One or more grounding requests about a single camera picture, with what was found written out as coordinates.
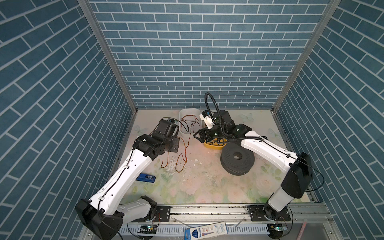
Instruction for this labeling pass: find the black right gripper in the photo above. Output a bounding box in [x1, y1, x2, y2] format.
[192, 124, 227, 142]

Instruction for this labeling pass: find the red wire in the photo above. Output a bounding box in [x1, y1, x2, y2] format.
[160, 114, 201, 174]

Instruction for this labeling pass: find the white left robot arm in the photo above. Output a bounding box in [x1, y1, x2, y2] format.
[75, 119, 179, 240]

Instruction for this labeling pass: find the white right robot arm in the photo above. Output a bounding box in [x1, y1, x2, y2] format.
[194, 110, 313, 221]

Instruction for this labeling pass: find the yellow plastic tub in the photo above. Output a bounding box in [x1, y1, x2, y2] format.
[203, 138, 228, 150]

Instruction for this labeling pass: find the white plastic tub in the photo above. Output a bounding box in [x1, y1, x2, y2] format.
[179, 108, 202, 133]

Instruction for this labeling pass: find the dark grey perforated spool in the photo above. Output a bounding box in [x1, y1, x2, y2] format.
[220, 143, 255, 176]

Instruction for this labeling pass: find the blue black utility knife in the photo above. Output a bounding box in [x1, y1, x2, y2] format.
[136, 173, 156, 183]

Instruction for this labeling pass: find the white blue pen box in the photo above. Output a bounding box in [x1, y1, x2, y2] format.
[184, 222, 229, 240]

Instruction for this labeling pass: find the pink pencil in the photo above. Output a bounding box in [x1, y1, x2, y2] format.
[296, 221, 307, 240]

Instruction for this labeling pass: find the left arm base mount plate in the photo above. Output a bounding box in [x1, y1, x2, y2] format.
[133, 206, 171, 223]

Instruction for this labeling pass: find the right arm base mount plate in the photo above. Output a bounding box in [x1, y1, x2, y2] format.
[246, 204, 292, 222]

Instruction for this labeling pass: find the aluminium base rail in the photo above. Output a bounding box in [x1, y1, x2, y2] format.
[111, 203, 342, 240]

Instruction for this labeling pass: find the metal frame corner post left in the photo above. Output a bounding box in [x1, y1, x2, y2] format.
[78, 0, 138, 115]

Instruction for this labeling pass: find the metal frame corner post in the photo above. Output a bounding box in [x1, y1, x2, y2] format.
[272, 0, 341, 115]
[78, 0, 138, 115]

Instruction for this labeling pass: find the metal frame corner post right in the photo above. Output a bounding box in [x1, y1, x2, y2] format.
[272, 0, 341, 115]

